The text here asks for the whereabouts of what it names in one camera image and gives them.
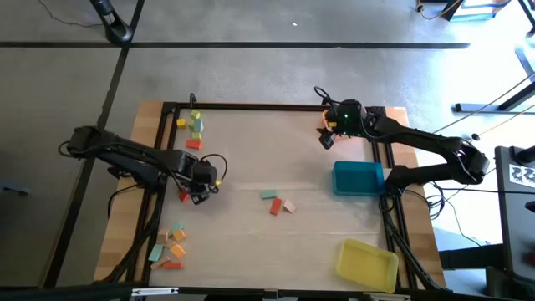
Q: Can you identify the red rectangular wooden block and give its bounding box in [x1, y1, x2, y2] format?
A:
[268, 196, 284, 217]

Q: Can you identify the teal plastic bin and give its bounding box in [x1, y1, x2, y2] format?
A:
[331, 160, 386, 197]

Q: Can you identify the mint green wooden block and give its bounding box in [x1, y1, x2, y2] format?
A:
[147, 243, 166, 263]

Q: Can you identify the black metal stand leg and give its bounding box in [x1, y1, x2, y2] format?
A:
[454, 45, 535, 114]

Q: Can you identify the yellow plastic bin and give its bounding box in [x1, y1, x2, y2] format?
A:
[335, 237, 400, 294]

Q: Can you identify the blue and white box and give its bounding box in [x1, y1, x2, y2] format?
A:
[447, 0, 513, 23]

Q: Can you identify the black floor stand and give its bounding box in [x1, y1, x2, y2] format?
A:
[89, 0, 135, 47]

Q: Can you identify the fiducial marker sticker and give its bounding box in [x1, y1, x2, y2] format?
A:
[507, 162, 535, 189]

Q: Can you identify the black cabinet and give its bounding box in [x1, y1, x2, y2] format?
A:
[494, 144, 535, 289]

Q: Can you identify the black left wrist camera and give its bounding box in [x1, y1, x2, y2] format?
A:
[190, 188, 211, 207]

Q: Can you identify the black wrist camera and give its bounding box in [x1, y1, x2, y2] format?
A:
[190, 188, 211, 207]
[318, 130, 338, 151]

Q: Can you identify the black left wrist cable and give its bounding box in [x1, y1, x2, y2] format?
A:
[199, 152, 229, 194]

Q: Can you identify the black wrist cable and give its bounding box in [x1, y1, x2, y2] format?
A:
[199, 152, 229, 194]
[313, 85, 340, 114]

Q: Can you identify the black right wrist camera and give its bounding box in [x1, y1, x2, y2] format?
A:
[318, 130, 338, 151]

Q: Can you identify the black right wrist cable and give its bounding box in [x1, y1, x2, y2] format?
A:
[313, 85, 340, 114]

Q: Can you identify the black metal table frame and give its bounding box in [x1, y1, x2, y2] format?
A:
[125, 99, 446, 293]

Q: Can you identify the silver metal bracket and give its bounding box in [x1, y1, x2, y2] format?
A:
[130, 286, 180, 298]

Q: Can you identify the yellow cable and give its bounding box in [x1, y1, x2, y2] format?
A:
[431, 71, 535, 135]

